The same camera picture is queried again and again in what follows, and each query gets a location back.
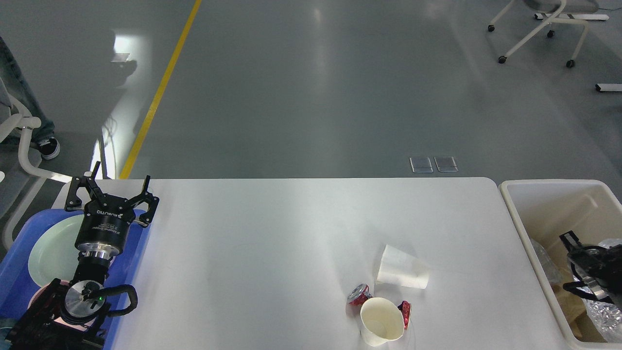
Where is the brown paper bag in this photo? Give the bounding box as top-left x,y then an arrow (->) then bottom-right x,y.
551,283 -> 605,343

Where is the red foil wrapper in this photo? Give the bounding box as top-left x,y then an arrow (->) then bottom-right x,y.
346,283 -> 412,330

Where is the white bar on floor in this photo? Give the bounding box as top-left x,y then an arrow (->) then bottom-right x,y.
595,83 -> 622,93

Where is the beige waste bin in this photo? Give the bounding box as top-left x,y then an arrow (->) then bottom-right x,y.
499,179 -> 622,350

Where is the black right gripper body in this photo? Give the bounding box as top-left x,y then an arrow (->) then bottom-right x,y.
567,244 -> 622,307

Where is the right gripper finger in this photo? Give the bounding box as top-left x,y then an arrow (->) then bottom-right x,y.
563,281 -> 596,298
559,231 -> 584,253

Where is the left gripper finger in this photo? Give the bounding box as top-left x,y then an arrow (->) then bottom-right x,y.
121,175 -> 160,228
64,162 -> 107,213

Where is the person in grey sweater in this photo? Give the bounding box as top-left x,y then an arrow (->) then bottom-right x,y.
0,38 -> 61,160

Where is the white napkin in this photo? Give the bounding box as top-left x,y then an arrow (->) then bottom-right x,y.
376,245 -> 430,290

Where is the white office chair right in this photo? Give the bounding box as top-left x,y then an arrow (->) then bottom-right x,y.
498,0 -> 609,69

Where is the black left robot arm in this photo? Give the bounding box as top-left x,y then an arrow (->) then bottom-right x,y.
6,162 -> 160,350

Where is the pink mug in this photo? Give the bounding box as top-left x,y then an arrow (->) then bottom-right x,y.
27,283 -> 95,331

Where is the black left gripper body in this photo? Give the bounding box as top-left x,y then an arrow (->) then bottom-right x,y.
75,197 -> 136,256

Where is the white paper cup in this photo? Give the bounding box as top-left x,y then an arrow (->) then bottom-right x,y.
360,297 -> 405,347

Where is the aluminium foil tray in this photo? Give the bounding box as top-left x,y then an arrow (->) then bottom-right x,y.
581,238 -> 622,343

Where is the light green plate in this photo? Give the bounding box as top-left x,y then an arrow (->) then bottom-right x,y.
28,213 -> 115,287

